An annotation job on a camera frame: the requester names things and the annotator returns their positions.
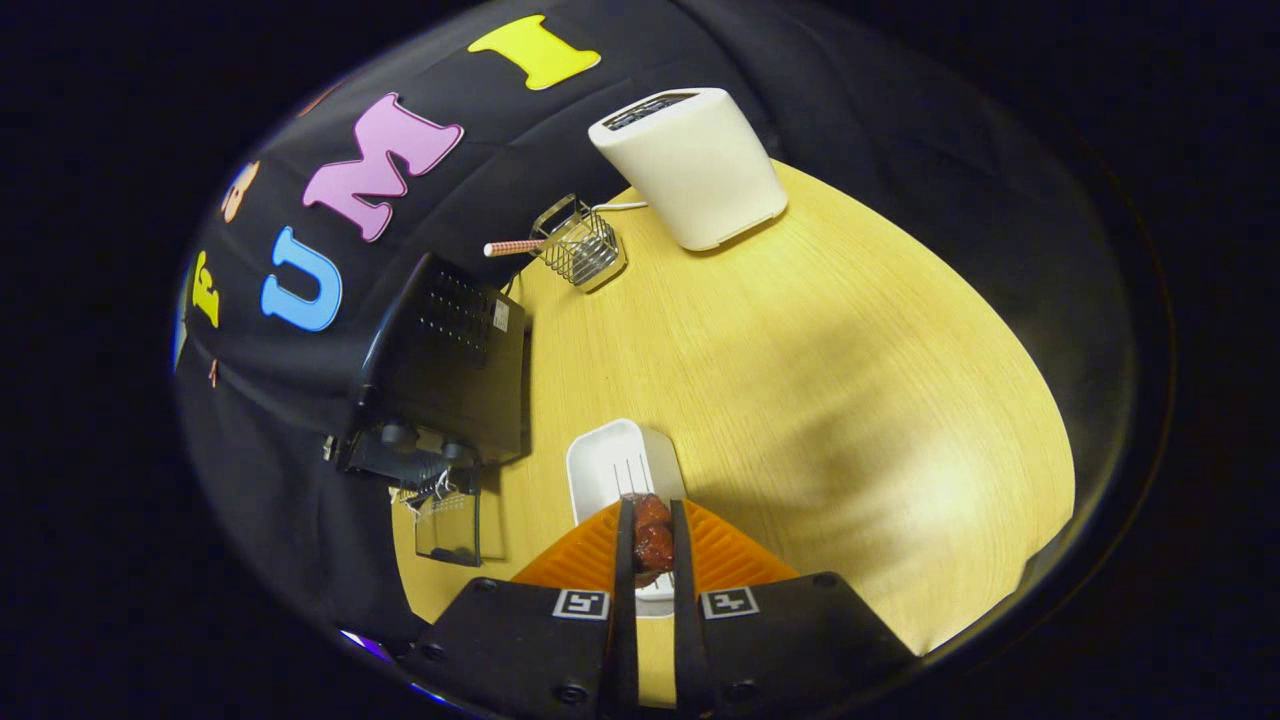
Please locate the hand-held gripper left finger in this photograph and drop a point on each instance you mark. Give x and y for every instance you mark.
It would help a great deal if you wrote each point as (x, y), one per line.
(626, 620)

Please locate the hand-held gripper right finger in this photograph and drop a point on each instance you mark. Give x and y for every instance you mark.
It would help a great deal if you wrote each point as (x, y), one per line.
(684, 620)

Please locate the brown steak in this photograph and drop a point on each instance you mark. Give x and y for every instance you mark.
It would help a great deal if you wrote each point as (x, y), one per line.
(653, 545)

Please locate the black toaster oven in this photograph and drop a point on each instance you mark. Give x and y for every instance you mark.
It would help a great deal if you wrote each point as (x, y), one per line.
(450, 400)

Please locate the white toaster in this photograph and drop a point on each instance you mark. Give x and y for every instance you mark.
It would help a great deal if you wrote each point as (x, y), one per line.
(700, 170)

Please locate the white rectangular tray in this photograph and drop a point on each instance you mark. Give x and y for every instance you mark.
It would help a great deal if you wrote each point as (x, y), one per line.
(615, 460)

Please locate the black backdrop cloth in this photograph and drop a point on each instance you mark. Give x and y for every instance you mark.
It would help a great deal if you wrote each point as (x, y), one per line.
(490, 170)

